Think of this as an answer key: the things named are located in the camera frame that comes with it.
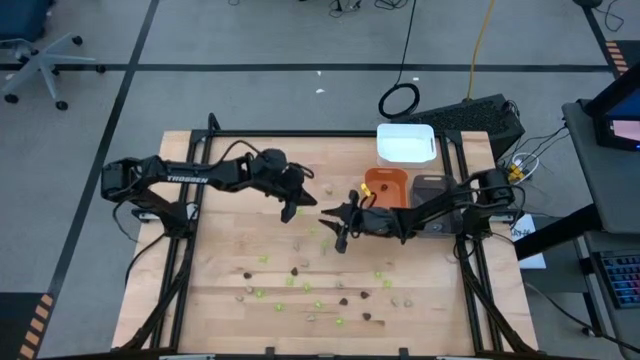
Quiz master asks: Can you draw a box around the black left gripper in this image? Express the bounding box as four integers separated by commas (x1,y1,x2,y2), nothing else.
252,148,319,224

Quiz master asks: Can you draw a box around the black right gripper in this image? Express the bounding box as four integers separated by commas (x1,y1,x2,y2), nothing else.
319,189,406,254

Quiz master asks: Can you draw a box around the orange plastic bin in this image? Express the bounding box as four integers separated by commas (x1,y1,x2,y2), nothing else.
363,167,410,210

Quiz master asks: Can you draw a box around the dark grey plastic bin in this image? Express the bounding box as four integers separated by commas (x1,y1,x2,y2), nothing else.
409,173,464,239

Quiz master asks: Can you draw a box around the white plastic bin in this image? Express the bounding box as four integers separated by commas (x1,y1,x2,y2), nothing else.
375,123,438,169

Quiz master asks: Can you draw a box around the black computer tower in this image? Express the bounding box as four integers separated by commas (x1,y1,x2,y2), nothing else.
391,93,526,161

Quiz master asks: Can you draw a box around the white paper sheet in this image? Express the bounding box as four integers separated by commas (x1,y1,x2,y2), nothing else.
509,213,547,270

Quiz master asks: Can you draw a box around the black desk leg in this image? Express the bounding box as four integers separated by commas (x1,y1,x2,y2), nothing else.
513,203,604,261

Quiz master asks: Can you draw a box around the grey desk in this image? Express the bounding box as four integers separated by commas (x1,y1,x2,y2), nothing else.
560,98,640,235

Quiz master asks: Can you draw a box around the grey keyboard shelf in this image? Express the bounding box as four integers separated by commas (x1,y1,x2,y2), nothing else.
574,230,640,360

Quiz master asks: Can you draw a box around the backlit keyboard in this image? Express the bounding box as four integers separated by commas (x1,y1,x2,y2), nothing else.
592,248,640,310

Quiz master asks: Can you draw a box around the grey office chair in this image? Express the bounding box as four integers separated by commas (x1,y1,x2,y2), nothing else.
0,33,107,112

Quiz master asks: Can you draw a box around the black monitor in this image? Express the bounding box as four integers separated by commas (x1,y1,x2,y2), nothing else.
582,62,640,152

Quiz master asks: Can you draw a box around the blue upholstered seat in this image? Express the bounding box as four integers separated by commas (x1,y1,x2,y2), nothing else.
0,0,55,44

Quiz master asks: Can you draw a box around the black coiled floor cable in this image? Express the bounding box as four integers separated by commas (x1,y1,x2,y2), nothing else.
377,0,421,120

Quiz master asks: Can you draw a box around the white coiled cable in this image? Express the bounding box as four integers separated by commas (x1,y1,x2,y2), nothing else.
504,151,541,184

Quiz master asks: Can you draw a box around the yellow cable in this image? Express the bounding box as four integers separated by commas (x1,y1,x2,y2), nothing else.
465,0,497,101

